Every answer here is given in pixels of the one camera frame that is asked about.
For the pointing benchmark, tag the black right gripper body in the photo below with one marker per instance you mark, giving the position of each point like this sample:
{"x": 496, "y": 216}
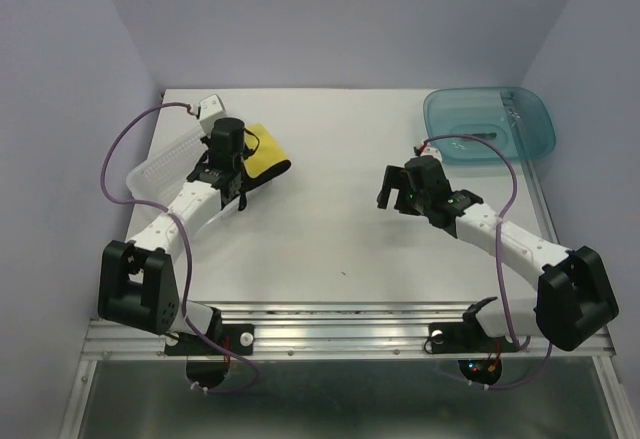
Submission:
{"x": 416, "y": 202}

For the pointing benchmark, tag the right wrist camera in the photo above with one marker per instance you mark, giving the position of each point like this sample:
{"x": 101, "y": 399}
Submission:
{"x": 427, "y": 150}

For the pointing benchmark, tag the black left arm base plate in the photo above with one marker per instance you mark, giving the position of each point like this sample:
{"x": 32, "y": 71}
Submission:
{"x": 237, "y": 338}

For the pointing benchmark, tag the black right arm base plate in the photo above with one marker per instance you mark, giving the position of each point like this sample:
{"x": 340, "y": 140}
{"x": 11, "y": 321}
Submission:
{"x": 462, "y": 338}

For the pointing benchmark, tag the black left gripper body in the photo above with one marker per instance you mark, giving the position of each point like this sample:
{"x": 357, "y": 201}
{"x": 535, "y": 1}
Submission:
{"x": 238, "y": 166}

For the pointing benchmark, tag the yellow and black towel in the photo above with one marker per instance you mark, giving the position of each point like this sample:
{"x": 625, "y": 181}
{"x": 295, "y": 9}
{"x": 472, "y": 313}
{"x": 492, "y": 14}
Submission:
{"x": 264, "y": 161}

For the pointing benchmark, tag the white perforated plastic basket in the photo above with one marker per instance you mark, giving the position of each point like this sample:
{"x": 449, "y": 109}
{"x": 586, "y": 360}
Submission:
{"x": 160, "y": 179}

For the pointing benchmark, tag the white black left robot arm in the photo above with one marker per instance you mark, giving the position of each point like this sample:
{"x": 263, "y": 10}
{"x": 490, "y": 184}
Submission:
{"x": 138, "y": 287}

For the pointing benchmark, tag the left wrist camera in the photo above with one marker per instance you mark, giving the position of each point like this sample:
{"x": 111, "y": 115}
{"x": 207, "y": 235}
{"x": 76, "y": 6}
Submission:
{"x": 209, "y": 110}

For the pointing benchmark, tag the teal translucent plastic bin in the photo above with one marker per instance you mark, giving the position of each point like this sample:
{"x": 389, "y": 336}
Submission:
{"x": 512, "y": 119}

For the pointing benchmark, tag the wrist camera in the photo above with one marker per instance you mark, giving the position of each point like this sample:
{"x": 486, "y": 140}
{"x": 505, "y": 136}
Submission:
{"x": 209, "y": 110}
{"x": 427, "y": 150}

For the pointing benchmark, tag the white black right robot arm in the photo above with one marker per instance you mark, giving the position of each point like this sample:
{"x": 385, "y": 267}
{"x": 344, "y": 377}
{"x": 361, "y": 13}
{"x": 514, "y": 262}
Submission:
{"x": 573, "y": 296}

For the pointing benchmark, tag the aluminium mounting rail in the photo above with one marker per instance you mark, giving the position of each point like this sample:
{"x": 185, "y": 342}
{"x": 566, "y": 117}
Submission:
{"x": 316, "y": 331}

